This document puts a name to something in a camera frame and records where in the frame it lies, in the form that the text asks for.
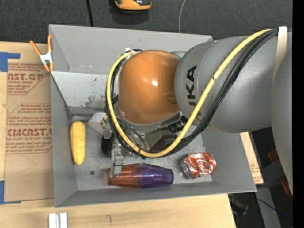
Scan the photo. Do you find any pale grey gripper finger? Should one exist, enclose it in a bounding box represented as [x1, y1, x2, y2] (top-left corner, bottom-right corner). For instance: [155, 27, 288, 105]
[111, 142, 124, 178]

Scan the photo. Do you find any orange clear plastic cup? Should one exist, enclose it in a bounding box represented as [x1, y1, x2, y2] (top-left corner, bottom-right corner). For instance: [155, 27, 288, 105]
[108, 163, 143, 189]

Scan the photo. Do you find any purple clear plastic cup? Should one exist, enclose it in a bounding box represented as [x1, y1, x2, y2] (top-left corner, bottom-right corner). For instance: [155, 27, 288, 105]
[134, 163, 175, 189]

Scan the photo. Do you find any yellow corn cob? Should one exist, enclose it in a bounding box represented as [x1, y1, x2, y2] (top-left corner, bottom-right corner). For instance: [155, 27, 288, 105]
[70, 120, 86, 166]

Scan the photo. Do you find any crushed red soda can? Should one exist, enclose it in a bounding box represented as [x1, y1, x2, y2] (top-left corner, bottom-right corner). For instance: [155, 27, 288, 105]
[180, 152, 218, 180]

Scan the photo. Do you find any brown cardboard board red print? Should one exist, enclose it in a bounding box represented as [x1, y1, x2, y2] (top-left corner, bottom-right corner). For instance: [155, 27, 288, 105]
[0, 41, 265, 205]

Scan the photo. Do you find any grey metal bin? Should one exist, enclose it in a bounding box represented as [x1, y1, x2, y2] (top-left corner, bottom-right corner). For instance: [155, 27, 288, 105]
[48, 24, 258, 208]

